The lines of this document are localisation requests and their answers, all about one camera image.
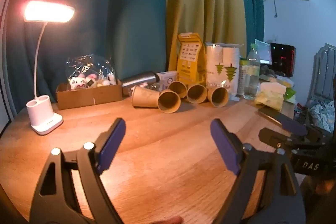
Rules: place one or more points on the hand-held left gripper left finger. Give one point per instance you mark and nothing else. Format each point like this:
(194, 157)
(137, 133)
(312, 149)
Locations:
(113, 146)

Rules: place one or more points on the grey chair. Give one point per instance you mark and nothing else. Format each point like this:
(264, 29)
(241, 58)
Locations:
(324, 74)

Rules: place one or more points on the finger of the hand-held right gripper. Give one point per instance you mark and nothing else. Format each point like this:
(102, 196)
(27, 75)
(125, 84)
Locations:
(273, 137)
(294, 126)

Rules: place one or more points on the white desk lamp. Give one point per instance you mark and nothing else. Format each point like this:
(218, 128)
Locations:
(43, 119)

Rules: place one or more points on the yellow paper bag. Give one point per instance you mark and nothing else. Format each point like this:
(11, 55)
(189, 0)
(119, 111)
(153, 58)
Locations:
(189, 56)

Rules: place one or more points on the paper towel pack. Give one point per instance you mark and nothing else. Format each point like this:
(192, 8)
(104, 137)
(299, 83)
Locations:
(220, 64)

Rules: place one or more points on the small white box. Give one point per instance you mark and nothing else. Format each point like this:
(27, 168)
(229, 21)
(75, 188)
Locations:
(168, 78)

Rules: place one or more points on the crumpled cloth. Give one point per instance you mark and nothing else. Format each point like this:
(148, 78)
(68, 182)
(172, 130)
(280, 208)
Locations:
(321, 115)

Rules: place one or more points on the cardboard box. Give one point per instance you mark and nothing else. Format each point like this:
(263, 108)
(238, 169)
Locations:
(86, 98)

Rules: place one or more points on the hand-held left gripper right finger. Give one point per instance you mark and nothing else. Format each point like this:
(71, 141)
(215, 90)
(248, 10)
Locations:
(225, 146)

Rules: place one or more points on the steel tumbler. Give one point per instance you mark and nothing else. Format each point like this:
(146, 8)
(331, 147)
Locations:
(136, 79)

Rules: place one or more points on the brown paper cup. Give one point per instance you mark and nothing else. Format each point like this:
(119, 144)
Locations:
(144, 97)
(218, 97)
(169, 102)
(196, 93)
(177, 88)

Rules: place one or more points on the pale yellow plastic bag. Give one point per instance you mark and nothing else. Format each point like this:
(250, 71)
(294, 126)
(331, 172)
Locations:
(270, 95)

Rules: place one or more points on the person's left hand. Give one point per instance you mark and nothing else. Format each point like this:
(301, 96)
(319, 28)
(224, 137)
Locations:
(169, 220)

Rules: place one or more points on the computer monitor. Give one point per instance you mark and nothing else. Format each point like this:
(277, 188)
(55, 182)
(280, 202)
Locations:
(263, 52)

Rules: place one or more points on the black computer case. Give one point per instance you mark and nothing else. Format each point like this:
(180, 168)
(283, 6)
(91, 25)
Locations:
(283, 58)

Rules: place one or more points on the green packet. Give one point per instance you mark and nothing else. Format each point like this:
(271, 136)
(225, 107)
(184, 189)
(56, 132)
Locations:
(290, 94)

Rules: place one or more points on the clear water bottle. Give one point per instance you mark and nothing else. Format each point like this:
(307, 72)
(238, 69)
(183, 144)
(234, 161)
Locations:
(252, 77)

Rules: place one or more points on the clear bag of plush toys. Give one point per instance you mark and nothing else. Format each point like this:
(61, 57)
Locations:
(80, 82)

